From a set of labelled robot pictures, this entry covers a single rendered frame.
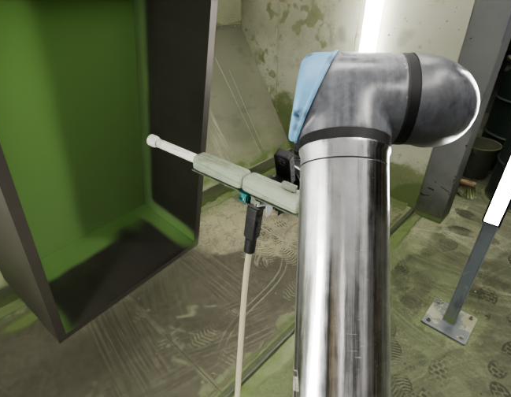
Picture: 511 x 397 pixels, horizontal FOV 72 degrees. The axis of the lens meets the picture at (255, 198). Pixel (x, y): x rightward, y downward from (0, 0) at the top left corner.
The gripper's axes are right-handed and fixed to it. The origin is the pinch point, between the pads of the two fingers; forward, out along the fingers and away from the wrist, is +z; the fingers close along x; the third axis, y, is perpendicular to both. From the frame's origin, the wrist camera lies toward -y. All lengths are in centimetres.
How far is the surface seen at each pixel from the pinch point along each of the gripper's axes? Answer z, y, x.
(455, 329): -95, 78, -68
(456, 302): -96, 65, -63
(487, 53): -170, -36, -31
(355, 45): -184, -26, 44
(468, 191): -232, 58, -57
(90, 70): -7, -13, 69
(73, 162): -1, 18, 73
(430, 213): -184, 65, -39
